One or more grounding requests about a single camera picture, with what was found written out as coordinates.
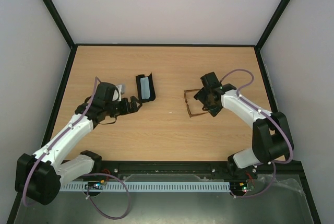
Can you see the light blue slotted cable duct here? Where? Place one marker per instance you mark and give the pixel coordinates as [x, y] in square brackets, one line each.
[221, 187]

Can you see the brown translucent sunglasses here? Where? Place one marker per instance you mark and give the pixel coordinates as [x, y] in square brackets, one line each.
[190, 114]

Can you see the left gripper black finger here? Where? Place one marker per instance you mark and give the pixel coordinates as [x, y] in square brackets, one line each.
[135, 101]
[136, 107]

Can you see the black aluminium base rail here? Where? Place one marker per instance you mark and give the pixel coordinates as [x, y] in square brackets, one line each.
[213, 170]

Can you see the right controller board with leds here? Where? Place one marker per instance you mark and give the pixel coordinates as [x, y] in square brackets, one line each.
[243, 186]

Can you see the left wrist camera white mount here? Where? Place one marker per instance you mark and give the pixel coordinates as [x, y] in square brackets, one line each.
[119, 91]

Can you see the black sunglasses case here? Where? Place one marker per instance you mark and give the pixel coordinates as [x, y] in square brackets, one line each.
[152, 90]

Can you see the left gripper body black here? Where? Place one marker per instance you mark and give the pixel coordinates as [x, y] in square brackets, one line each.
[118, 111]

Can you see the light blue cleaning cloth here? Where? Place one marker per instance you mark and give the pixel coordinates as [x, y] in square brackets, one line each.
[145, 88]

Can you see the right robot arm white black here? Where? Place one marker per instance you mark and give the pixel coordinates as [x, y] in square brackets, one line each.
[271, 136]

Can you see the left controller board with leds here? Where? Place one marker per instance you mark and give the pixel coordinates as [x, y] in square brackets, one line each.
[95, 185]

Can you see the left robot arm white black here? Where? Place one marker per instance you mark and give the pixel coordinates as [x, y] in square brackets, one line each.
[39, 176]

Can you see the controller board with leds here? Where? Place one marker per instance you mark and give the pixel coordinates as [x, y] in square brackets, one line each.
[243, 186]
[95, 185]

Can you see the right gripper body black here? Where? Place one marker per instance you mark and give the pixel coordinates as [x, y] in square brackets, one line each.
[206, 101]

